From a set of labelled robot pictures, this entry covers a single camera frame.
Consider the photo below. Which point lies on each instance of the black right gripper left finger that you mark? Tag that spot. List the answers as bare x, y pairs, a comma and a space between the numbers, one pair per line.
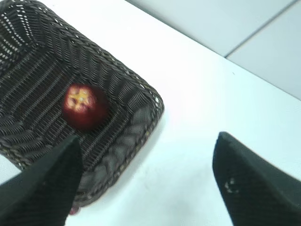
43, 194

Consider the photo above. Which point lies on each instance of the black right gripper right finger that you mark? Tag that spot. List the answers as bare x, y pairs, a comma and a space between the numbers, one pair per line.
255, 192

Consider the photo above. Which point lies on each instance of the red apple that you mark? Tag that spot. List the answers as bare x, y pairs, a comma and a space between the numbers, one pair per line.
85, 106

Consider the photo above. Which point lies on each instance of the dark woven wicker basket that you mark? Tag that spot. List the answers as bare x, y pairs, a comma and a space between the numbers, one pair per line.
41, 55

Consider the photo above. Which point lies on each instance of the purple grape bunch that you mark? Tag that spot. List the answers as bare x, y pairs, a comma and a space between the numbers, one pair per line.
74, 210

